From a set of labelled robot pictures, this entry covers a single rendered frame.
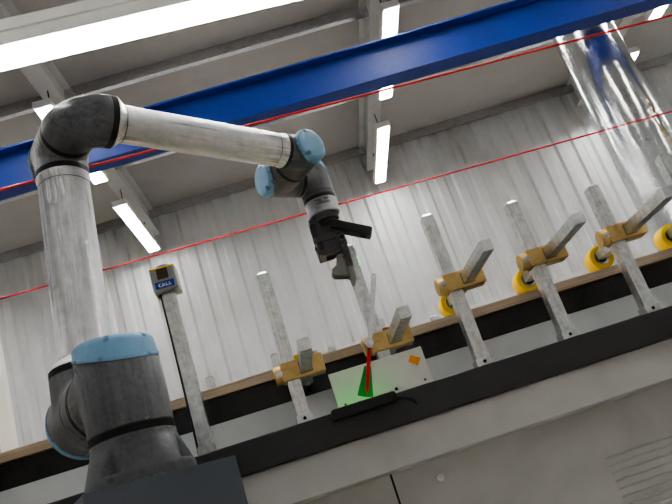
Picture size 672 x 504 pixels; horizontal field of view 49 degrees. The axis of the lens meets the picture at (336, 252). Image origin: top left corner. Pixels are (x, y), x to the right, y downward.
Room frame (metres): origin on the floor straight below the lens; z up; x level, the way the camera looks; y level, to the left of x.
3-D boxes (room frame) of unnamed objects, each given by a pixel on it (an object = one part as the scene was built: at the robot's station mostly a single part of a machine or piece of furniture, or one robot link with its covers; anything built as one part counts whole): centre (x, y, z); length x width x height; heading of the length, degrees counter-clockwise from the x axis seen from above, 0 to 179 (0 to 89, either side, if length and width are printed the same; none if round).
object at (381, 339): (1.97, -0.05, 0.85); 0.14 x 0.06 x 0.05; 98
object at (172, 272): (1.89, 0.47, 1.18); 0.07 x 0.07 x 0.08; 8
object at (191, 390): (1.89, 0.48, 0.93); 0.05 x 0.05 x 0.45; 8
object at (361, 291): (1.96, -0.03, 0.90); 0.04 x 0.04 x 0.48; 8
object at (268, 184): (1.79, 0.08, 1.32); 0.12 x 0.12 x 0.09; 40
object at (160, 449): (1.27, 0.44, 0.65); 0.19 x 0.19 x 0.10
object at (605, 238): (2.07, -0.80, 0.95); 0.14 x 0.06 x 0.05; 98
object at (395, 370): (1.93, -0.01, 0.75); 0.26 x 0.01 x 0.10; 98
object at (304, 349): (1.88, 0.17, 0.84); 0.44 x 0.03 x 0.04; 8
